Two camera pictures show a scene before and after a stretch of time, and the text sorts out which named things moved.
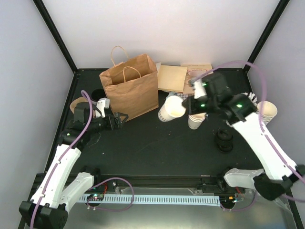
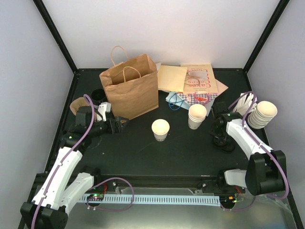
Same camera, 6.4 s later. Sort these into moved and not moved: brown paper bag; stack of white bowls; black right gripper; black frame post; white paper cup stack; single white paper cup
Moved: black right gripper; single white paper cup
Not moved: white paper cup stack; stack of white bowls; brown paper bag; black frame post
